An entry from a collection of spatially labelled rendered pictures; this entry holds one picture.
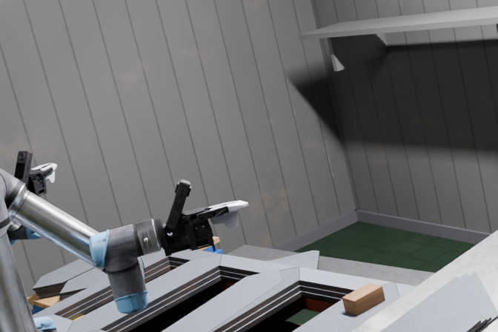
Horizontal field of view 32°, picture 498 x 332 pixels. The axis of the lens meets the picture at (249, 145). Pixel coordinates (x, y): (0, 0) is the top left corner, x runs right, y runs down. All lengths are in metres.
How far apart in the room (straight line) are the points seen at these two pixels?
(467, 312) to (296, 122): 3.86
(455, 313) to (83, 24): 3.45
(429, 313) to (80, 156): 3.28
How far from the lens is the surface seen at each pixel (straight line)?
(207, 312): 2.97
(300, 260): 3.44
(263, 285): 3.07
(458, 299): 2.18
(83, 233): 2.06
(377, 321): 2.20
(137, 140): 5.23
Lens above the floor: 1.99
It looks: 12 degrees down
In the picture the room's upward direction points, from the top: 14 degrees counter-clockwise
